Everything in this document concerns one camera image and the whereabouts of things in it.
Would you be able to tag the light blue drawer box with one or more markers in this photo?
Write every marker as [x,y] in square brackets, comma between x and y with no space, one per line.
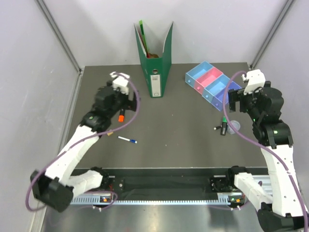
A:
[192,75]

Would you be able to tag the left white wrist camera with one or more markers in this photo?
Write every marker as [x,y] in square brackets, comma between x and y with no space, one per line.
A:
[120,80]

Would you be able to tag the green lever arch binder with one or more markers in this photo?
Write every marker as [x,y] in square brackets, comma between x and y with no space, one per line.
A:
[155,69]

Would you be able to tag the pink drawer box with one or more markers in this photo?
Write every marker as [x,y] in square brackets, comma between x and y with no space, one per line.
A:
[206,79]

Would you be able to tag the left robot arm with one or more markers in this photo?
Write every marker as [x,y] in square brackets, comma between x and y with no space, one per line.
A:
[56,187]

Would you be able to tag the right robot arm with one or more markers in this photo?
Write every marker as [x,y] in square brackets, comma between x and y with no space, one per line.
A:
[284,209]

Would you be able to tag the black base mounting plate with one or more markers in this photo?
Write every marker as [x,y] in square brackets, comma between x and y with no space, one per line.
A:
[127,183]

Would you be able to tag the teal blue drawer box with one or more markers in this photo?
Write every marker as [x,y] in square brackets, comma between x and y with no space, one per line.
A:
[215,87]

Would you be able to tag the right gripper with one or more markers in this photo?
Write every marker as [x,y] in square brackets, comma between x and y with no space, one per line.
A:
[237,95]

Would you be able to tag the blue white pen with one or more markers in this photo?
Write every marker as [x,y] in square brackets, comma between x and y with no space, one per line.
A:
[128,140]

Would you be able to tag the grey slotted cable duct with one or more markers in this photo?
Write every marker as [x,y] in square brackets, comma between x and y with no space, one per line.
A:
[105,199]

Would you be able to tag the clear round clip container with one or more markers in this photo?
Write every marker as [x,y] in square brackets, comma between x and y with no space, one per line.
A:
[235,124]

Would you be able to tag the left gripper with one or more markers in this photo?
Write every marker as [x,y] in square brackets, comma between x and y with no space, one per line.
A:
[129,104]

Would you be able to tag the orange highlighter marker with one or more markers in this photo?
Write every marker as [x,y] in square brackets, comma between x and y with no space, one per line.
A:
[121,115]

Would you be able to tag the purple drawer box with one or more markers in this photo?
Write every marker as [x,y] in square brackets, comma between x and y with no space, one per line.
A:
[217,100]

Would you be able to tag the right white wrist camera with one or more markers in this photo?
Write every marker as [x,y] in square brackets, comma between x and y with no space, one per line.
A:
[254,79]

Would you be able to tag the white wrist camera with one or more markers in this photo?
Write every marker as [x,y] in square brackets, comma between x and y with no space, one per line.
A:
[254,79]
[120,80]

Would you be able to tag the green highlighter marker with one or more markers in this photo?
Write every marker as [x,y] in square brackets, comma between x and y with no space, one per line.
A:
[224,126]

